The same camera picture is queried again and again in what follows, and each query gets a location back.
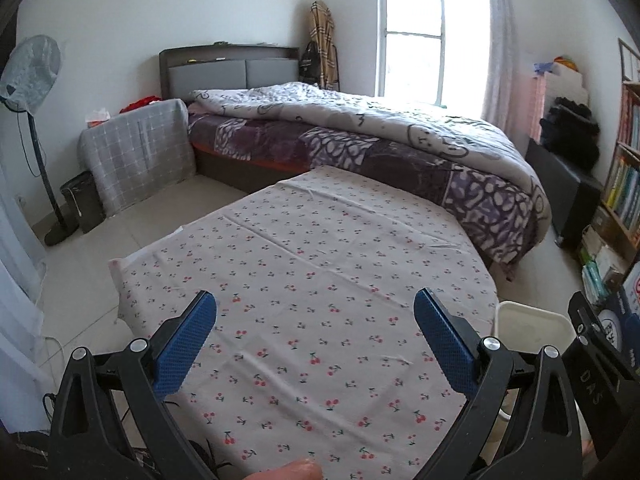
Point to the upper Ganten water box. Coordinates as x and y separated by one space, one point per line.
620 318

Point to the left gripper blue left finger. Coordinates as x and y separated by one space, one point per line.
178 341

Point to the cherry print tablecloth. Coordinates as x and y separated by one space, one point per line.
315 351

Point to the plaid coat hanging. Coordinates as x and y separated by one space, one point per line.
319 62

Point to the small black bin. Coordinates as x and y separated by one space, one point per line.
82 197

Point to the stack of books on floor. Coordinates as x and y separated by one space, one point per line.
603 269

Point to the pink curtain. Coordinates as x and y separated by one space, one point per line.
513 45

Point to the black leather ottoman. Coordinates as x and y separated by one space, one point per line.
573 195

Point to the grey checked covered nightstand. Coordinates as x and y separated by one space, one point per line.
135 155

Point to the black clothes pile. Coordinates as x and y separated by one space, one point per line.
569 131

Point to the standing fan covered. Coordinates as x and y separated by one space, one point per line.
26 81

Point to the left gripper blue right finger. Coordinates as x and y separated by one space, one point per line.
452 341

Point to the white plastic trash bin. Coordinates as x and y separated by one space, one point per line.
527 329

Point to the window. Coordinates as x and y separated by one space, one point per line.
434 53

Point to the bed headboard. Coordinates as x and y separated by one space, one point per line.
224 66

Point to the purple white quilt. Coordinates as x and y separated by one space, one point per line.
252 138

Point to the wooden bookshelf with books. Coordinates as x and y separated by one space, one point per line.
621 192

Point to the person's left hand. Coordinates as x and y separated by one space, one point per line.
304 469

